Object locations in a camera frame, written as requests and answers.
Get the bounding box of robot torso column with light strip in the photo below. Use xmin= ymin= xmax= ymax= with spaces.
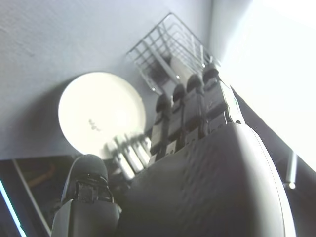
xmin=0 ymin=159 xmax=54 ymax=237

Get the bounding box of grey metal rod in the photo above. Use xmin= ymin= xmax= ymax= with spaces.
xmin=286 ymin=152 xmax=298 ymax=191

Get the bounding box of metal wire dish rack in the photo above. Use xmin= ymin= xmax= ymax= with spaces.
xmin=126 ymin=12 xmax=222 ymax=96

